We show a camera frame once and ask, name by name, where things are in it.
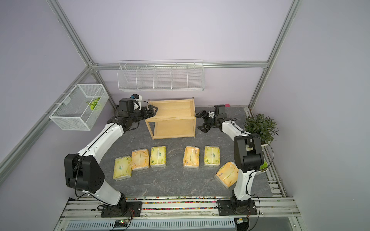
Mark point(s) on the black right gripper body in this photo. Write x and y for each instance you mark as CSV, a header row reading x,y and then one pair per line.
x,y
210,121

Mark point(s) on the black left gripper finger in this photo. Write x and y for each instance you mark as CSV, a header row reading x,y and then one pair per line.
x,y
150,109
146,116

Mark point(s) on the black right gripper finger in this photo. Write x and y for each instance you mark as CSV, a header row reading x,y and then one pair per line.
x,y
204,128
201,114

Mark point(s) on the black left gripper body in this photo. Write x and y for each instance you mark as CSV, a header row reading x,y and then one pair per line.
x,y
134,115

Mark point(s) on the light wooden two-tier shelf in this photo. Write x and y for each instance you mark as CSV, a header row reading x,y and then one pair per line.
x,y
174,119

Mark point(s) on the green tissue pack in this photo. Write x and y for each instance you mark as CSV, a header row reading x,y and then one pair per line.
x,y
158,156
212,156
122,168

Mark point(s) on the orange tissue pack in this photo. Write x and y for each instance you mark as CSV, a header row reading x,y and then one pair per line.
x,y
140,159
227,175
191,157

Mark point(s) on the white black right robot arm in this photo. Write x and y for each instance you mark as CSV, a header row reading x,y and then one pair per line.
x,y
248,153

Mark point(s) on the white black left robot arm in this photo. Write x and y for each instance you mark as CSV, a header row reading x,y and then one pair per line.
x,y
83,172

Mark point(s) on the green toy in basket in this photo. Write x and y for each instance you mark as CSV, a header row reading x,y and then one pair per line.
x,y
95,105

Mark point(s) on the white mesh side basket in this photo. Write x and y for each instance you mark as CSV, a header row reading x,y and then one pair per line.
x,y
73,113

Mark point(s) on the large potted green plant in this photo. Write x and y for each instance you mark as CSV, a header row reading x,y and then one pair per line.
x,y
264,126

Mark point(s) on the small potted green plant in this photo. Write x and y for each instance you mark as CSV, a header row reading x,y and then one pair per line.
x,y
263,168

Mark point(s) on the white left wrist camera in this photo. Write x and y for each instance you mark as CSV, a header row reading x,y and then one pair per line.
x,y
137,101

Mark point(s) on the white wire wall rack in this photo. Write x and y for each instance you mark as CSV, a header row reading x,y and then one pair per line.
x,y
161,75

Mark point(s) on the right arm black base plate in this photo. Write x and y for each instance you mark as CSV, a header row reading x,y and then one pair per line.
x,y
236,207

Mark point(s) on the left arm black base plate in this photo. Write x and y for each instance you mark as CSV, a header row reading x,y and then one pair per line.
x,y
125,209

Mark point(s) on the aluminium front rail frame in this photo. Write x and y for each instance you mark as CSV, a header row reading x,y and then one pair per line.
x,y
183,213

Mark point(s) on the aluminium frame corner post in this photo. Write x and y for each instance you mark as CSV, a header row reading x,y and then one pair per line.
x,y
80,48

